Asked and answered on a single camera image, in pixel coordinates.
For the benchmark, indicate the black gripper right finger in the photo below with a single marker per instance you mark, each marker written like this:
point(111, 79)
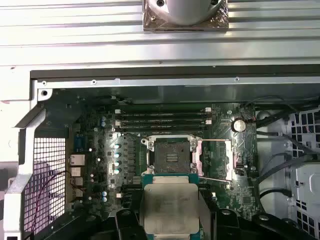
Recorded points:
point(237, 225)

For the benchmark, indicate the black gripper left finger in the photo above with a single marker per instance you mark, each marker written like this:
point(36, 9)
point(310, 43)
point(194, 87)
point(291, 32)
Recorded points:
point(125, 225)

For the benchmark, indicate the silver CPU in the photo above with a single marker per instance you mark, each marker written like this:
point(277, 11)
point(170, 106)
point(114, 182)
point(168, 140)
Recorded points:
point(172, 207)

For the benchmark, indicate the metal socket cover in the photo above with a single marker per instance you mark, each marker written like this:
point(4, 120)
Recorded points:
point(197, 157)

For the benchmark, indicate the CPU socket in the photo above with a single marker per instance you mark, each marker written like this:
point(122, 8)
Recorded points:
point(170, 155)

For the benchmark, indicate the black RAM slot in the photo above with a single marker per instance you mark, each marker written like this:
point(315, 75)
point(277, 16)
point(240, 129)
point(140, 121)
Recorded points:
point(162, 115)
point(162, 122)
point(162, 128)
point(162, 110)

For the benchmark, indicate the green motherboard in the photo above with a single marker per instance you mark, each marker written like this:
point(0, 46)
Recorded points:
point(245, 195)

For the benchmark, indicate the small teal top capacitor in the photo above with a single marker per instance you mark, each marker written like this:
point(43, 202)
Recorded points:
point(116, 163)
point(117, 155)
point(117, 146)
point(117, 170)

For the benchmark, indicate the silver rear port block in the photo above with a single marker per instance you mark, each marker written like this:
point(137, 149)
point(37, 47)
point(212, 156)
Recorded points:
point(76, 160)

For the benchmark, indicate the metal drive cage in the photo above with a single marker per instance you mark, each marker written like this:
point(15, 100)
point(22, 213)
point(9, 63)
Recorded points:
point(307, 175)

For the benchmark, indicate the blue port connector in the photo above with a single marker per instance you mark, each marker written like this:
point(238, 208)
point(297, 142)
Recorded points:
point(80, 143)

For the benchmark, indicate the round coin battery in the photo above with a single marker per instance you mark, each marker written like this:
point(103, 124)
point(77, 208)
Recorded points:
point(238, 125)

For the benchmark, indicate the black grey PC case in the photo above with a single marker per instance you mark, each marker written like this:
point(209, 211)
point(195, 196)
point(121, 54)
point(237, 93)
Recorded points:
point(175, 85)

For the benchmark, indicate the brown square base plate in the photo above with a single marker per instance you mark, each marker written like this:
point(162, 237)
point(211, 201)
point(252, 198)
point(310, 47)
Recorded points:
point(150, 25)

